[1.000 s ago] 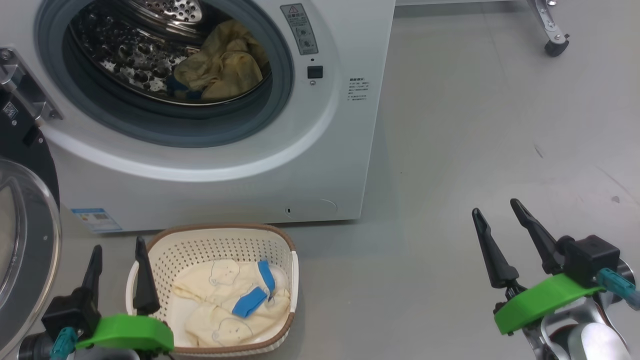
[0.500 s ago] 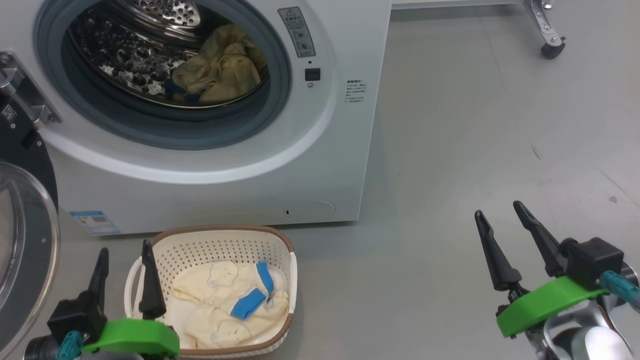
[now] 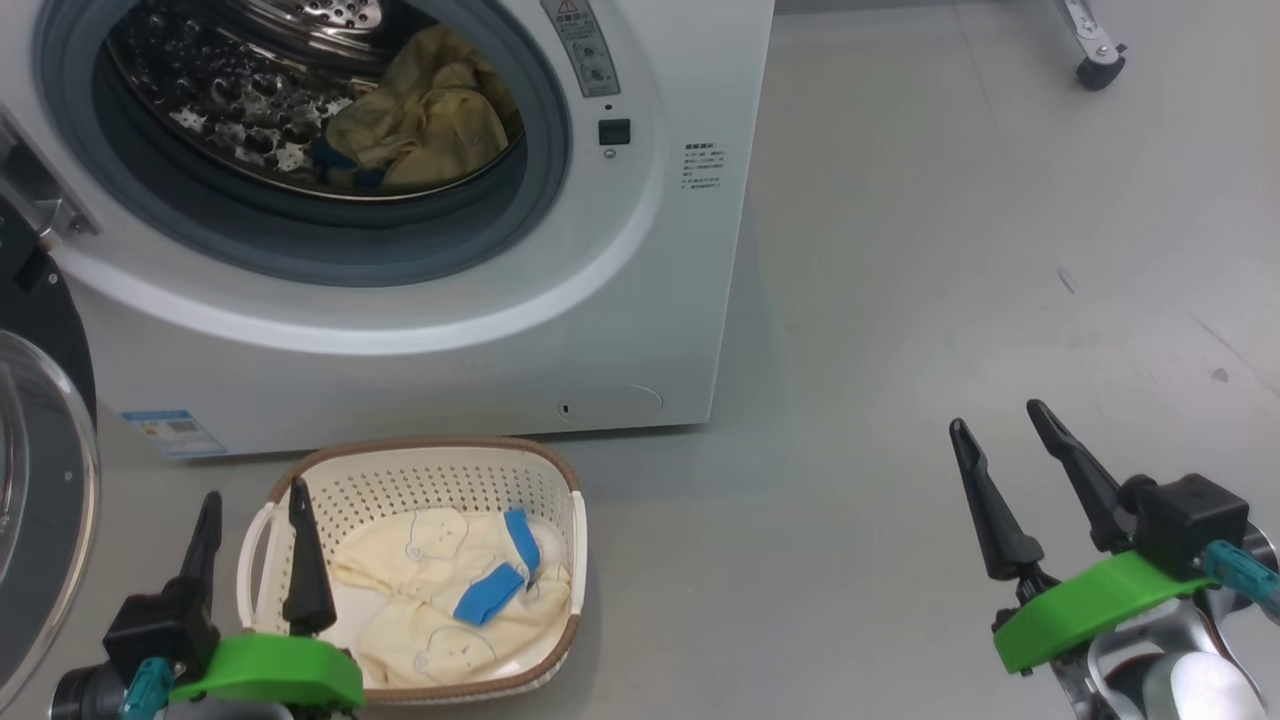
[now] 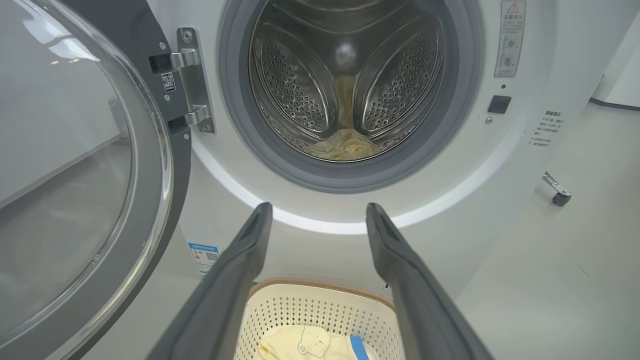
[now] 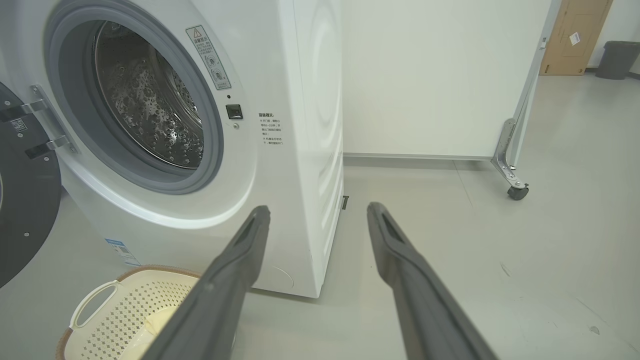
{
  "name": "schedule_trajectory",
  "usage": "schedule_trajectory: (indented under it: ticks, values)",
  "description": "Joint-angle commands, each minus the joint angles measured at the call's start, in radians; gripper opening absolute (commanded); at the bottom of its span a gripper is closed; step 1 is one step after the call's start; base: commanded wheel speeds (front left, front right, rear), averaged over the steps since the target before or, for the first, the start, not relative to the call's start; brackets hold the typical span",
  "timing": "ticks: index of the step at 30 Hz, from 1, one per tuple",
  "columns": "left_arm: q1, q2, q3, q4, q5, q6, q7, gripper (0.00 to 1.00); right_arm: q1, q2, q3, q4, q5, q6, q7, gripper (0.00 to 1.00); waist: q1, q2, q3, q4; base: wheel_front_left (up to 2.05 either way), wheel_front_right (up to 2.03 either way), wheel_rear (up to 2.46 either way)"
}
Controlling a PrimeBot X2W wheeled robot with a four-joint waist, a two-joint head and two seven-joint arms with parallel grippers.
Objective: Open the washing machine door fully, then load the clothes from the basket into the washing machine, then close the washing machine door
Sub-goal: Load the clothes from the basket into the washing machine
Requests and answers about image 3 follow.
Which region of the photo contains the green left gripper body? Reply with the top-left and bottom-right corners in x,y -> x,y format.
170,632 -> 366,711

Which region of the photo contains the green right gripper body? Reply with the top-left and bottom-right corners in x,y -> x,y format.
993,550 -> 1216,676

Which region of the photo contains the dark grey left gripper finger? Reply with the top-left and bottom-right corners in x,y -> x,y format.
179,490 -> 223,623
283,478 -> 338,637

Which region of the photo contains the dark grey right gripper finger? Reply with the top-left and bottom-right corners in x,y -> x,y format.
1027,400 -> 1136,553
948,418 -> 1046,581

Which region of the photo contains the cream baby garment blue trim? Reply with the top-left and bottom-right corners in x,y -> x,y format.
310,25 -> 523,193
328,508 -> 573,689

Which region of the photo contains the glass washing machine door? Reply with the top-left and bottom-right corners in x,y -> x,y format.
0,190 -> 101,711

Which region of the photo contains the white front-load washing machine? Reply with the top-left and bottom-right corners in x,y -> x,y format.
0,0 -> 776,461

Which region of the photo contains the stainless steel washing machine drum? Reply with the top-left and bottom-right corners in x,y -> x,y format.
105,0 -> 526,201

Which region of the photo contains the blue energy label sticker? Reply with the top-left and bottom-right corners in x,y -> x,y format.
122,409 -> 229,460

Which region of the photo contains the cream perforated laundry basket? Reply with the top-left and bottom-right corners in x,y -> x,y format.
237,436 -> 588,706

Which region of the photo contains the round drain filter cover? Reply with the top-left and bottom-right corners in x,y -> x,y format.
555,385 -> 664,423

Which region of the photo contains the metal stand leg with caster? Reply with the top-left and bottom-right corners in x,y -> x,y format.
1060,0 -> 1129,92

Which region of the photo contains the grey warning label strip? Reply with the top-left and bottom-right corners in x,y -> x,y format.
540,0 -> 621,99

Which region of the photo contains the teal left camera cable plug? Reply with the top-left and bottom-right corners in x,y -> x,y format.
120,657 -> 176,720

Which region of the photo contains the teal camera cable plug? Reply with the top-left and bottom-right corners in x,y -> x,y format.
120,657 -> 176,720
1203,540 -> 1280,626

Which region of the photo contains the teal right camera cable plug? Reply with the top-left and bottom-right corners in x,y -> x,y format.
1203,540 -> 1280,626

